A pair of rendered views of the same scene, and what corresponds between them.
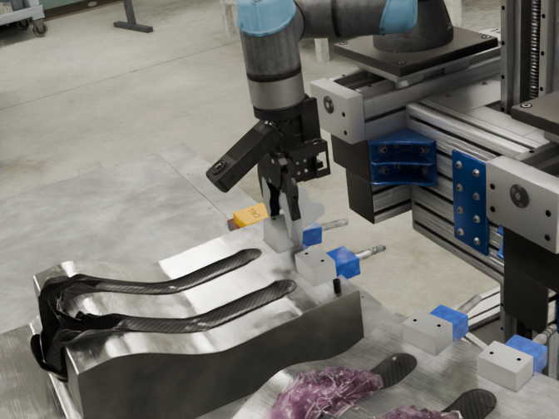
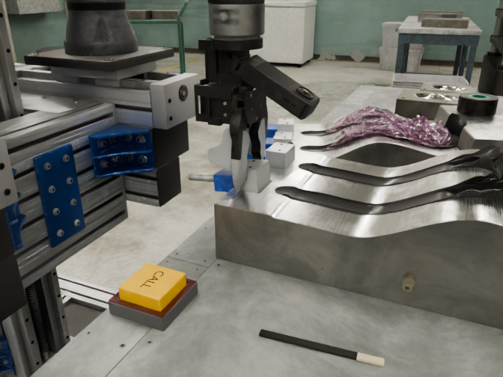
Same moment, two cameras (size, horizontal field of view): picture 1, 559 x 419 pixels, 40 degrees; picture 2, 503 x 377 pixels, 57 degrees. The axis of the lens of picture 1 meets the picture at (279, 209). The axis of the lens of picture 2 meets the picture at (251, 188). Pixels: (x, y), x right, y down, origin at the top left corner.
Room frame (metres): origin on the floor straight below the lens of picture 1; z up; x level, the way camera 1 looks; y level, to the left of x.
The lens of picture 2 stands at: (1.44, 0.48, 1.17)
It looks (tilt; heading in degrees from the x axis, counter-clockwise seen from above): 24 degrees down; 227
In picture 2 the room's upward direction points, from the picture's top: straight up
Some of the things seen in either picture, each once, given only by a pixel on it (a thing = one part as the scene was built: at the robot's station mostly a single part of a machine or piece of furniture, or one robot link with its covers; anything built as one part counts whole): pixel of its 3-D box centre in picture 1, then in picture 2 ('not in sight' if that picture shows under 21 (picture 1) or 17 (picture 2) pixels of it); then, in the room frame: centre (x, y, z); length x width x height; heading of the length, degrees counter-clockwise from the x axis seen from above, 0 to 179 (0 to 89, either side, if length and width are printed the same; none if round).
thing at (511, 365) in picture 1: (526, 353); (265, 132); (0.72, -0.27, 0.86); 0.13 x 0.05 x 0.05; 131
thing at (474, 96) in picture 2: not in sight; (477, 104); (0.39, 0.07, 0.93); 0.08 x 0.08 x 0.04
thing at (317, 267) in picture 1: (345, 262); (254, 158); (0.92, -0.08, 0.89); 0.13 x 0.05 x 0.05; 113
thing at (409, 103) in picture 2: not in sight; (433, 108); (0.14, -0.15, 0.84); 0.20 x 0.15 x 0.07; 113
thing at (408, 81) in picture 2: not in sight; (427, 90); (-2.39, -1.44, 0.32); 0.60 x 0.40 x 0.22; 122
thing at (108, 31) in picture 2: not in sight; (99, 26); (0.98, -0.50, 1.09); 0.15 x 0.15 x 0.10
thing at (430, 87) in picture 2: not in sight; (447, 96); (-0.06, -0.20, 0.83); 0.17 x 0.13 x 0.06; 113
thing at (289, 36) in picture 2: not in sight; (263, 32); (-3.94, -5.09, 0.47); 1.52 x 0.77 x 0.94; 117
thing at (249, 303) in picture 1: (159, 293); (403, 176); (0.87, 0.17, 0.92); 0.35 x 0.16 x 0.09; 113
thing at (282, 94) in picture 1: (275, 88); (236, 22); (1.02, -0.02, 1.12); 0.08 x 0.08 x 0.05
